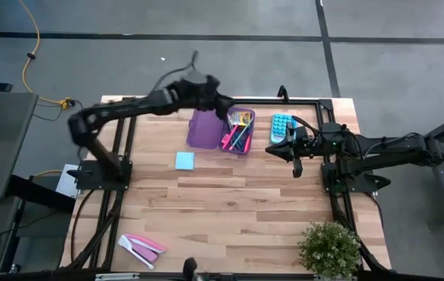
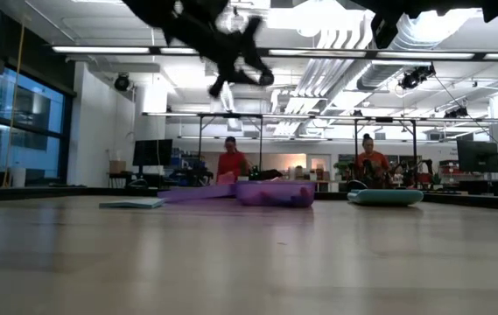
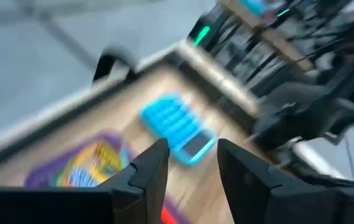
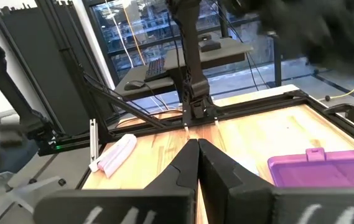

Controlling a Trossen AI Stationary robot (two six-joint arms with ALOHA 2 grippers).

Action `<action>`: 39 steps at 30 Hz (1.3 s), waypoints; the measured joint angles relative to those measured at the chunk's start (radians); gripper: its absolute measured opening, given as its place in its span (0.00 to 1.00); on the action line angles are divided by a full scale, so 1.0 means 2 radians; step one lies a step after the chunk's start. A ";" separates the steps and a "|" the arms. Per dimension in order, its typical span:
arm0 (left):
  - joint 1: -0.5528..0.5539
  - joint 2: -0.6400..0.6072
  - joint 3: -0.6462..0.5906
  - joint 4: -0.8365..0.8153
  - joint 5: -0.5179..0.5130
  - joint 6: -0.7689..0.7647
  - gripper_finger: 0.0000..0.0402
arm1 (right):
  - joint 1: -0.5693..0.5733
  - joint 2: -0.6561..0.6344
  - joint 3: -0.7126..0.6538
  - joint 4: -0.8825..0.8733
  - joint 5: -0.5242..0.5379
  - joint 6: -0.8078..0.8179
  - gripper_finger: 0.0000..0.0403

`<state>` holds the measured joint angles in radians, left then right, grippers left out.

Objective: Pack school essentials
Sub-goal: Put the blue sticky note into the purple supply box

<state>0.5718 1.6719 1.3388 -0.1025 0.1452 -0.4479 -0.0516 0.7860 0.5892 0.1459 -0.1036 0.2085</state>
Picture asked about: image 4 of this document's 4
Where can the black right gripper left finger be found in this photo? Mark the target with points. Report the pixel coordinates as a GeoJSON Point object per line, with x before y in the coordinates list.
{"type": "Point", "coordinates": [176, 180]}

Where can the white office chair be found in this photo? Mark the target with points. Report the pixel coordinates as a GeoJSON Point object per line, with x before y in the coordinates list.
{"type": "Point", "coordinates": [18, 193]}

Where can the black keyboard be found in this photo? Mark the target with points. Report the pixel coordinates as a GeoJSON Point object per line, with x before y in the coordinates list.
{"type": "Point", "coordinates": [156, 70]}

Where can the grey desk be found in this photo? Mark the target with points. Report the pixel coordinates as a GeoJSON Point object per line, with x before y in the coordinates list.
{"type": "Point", "coordinates": [232, 49]}

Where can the black table clamp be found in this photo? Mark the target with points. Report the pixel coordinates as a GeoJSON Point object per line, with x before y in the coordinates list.
{"type": "Point", "coordinates": [340, 107]}

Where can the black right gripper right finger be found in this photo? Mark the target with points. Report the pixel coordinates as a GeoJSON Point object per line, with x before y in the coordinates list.
{"type": "Point", "coordinates": [232, 193]}

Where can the small black box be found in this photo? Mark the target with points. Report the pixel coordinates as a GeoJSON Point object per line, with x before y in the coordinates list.
{"type": "Point", "coordinates": [211, 46]}

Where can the purple plastic pencil case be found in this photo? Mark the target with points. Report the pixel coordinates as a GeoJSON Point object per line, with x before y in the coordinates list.
{"type": "Point", "coordinates": [319, 172]}

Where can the black computer mouse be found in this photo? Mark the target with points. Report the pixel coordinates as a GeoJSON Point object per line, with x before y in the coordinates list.
{"type": "Point", "coordinates": [134, 85]}

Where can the black monitor stand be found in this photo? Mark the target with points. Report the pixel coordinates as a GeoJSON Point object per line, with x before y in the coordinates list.
{"type": "Point", "coordinates": [223, 18]}

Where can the black partition panels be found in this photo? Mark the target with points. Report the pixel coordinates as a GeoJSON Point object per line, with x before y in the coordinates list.
{"type": "Point", "coordinates": [33, 46]}

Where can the black jointed equipment arm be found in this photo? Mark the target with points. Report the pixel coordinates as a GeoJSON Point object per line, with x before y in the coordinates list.
{"type": "Point", "coordinates": [12, 96]}

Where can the silver metal bracket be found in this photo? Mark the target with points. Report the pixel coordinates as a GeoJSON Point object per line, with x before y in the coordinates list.
{"type": "Point", "coordinates": [93, 140]}

